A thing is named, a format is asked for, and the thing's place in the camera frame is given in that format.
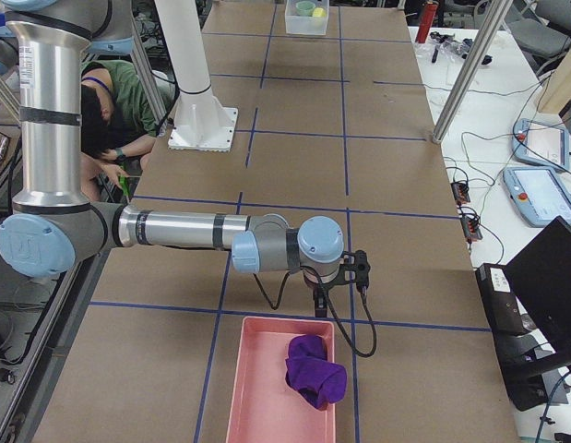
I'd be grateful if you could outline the person in green shirt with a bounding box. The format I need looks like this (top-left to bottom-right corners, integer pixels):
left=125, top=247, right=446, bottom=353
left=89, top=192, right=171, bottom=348
left=80, top=60, right=158, bottom=201

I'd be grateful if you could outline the yellow paper cup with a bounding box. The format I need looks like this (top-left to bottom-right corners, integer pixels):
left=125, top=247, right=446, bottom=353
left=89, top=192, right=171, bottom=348
left=312, top=7, right=327, bottom=18

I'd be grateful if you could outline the black computer box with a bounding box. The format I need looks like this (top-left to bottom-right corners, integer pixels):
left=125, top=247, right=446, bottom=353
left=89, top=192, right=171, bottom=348
left=475, top=263, right=527, bottom=336

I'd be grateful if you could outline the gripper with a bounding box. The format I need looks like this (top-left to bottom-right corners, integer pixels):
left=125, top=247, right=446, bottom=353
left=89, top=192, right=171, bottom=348
left=302, top=267, right=339, bottom=317

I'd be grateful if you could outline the red bottle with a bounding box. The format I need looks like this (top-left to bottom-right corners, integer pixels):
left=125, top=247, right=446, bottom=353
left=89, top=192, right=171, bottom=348
left=415, top=0, right=439, bottom=44

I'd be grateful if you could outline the teach pendant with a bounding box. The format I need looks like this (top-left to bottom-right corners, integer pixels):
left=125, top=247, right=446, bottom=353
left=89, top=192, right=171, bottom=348
left=512, top=118, right=571, bottom=172
left=503, top=166, right=571, bottom=227

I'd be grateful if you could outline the pink plastic bin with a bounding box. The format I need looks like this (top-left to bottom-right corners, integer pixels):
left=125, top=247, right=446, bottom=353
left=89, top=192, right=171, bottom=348
left=226, top=317, right=337, bottom=443

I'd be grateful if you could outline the purple cloth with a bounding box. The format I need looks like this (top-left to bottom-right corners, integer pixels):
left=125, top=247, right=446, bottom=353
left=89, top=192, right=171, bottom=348
left=285, top=335, right=348, bottom=410

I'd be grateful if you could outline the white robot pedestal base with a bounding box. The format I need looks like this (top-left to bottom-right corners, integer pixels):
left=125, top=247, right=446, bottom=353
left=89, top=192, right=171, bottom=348
left=155, top=0, right=238, bottom=152

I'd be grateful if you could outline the clear plastic box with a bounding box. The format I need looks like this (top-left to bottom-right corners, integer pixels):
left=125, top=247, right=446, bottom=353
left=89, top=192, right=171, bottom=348
left=284, top=0, right=329, bottom=36

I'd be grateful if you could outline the teach pendant near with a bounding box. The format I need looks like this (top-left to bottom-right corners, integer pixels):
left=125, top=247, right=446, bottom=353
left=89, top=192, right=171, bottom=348
left=503, top=166, right=571, bottom=227

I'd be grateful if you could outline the green ceramic bowl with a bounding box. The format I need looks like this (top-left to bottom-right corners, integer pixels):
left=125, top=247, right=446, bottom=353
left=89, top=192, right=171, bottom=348
left=294, top=0, right=316, bottom=17

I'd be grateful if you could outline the teach pendant far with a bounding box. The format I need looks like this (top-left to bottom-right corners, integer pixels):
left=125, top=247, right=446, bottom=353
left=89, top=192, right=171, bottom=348
left=512, top=118, right=571, bottom=172

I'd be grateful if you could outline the aluminium frame post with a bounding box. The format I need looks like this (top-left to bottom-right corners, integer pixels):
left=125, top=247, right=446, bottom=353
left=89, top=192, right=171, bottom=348
left=432, top=0, right=512, bottom=144

